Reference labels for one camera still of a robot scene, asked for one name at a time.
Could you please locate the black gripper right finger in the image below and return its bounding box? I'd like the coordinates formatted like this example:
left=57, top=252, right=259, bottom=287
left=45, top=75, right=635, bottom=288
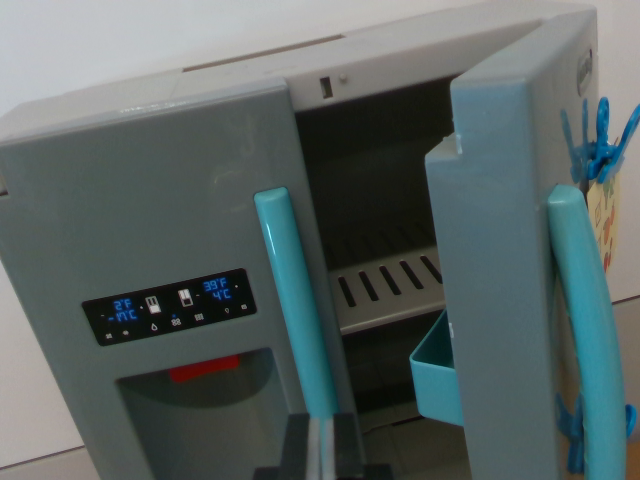
left=324, top=412, right=369, bottom=480

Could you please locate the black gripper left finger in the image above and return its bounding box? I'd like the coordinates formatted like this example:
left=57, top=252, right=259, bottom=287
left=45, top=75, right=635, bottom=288
left=281, top=412, right=322, bottom=480

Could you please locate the teal door bin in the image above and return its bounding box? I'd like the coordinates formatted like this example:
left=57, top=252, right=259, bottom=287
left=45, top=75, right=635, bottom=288
left=408, top=308, right=464, bottom=429

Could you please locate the grey slotted fridge shelf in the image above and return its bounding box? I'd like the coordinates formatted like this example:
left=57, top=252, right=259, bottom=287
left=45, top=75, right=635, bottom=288
left=327, top=253, right=447, bottom=337

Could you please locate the grey door with display panel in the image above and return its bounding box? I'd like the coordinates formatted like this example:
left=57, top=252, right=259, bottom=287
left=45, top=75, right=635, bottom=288
left=0, top=82, right=362, bottom=480

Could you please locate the grey toy fridge body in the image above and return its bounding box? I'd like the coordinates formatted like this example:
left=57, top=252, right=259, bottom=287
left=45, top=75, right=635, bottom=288
left=0, top=2, right=599, bottom=441

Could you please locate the red dispenser lever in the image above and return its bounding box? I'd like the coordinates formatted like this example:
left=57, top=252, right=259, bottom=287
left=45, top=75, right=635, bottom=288
left=168, top=353, right=241, bottom=384

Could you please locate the black temperature display panel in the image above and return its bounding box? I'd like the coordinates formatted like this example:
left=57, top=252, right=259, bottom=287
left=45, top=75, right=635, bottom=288
left=81, top=268, right=259, bottom=347

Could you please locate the blue empty clip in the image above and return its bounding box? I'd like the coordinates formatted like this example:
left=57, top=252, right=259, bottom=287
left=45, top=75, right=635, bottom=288
left=554, top=391, right=639, bottom=476

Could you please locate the cream shopping list card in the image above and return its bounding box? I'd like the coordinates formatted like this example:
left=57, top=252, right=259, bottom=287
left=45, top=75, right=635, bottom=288
left=586, top=172, right=623, bottom=274

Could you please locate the blue clip holding card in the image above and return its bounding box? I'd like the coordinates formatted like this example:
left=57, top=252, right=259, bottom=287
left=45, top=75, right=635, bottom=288
left=559, top=96, right=640, bottom=184

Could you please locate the teal handle of display door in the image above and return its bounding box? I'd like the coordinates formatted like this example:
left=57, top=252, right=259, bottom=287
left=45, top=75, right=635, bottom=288
left=253, top=186, right=337, bottom=422

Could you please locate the teal handle of clip door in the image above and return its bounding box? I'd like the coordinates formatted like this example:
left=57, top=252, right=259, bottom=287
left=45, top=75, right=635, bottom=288
left=545, top=184, right=629, bottom=480

